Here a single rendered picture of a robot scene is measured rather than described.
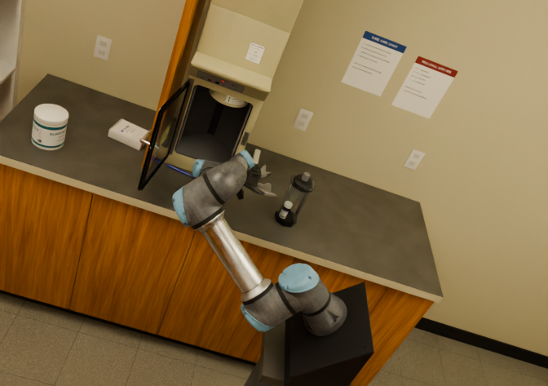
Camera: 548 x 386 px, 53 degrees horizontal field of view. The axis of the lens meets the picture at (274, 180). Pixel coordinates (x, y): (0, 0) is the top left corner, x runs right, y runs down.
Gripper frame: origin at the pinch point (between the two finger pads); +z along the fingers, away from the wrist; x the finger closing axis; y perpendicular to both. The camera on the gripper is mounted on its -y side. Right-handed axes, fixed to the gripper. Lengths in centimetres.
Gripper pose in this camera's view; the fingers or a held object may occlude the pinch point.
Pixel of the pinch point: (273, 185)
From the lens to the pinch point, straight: 232.1
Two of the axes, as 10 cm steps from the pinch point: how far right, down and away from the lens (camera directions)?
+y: 3.5, -7.5, -5.6
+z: 9.2, 1.6, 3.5
